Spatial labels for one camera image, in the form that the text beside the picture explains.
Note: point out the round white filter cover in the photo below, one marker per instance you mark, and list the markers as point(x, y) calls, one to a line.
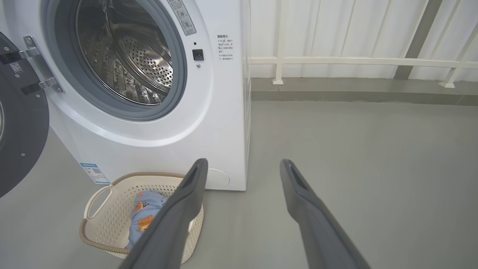
point(218, 179)

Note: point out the blue energy label sticker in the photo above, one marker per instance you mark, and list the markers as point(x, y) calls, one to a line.
point(95, 173)

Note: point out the white metal railing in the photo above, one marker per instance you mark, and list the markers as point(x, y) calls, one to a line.
point(336, 60)

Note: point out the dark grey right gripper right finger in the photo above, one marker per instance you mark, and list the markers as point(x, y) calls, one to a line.
point(317, 228)

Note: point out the cream perforated laundry basket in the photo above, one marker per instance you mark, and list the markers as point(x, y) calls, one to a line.
point(108, 224)

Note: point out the printed text label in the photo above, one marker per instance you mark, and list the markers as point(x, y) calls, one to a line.
point(225, 48)

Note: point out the black door latch socket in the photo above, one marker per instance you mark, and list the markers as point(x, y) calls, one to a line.
point(198, 54)

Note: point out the grey warning sticker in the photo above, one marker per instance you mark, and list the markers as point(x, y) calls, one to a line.
point(183, 16)

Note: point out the black round glass washer door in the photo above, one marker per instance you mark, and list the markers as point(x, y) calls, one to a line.
point(22, 130)

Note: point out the steel perforated washer drum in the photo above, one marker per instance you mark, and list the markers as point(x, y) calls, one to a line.
point(142, 63)

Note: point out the grey rubber door gasket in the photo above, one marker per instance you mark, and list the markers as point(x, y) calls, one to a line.
point(179, 74)

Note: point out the white washing machine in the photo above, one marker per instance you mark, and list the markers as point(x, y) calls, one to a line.
point(149, 149)

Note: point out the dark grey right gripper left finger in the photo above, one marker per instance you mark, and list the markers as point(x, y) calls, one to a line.
point(168, 228)

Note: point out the metal door hinge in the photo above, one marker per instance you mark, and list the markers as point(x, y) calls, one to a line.
point(39, 63)

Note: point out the blue garment with orange print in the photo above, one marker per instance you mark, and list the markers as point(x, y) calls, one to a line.
point(143, 218)

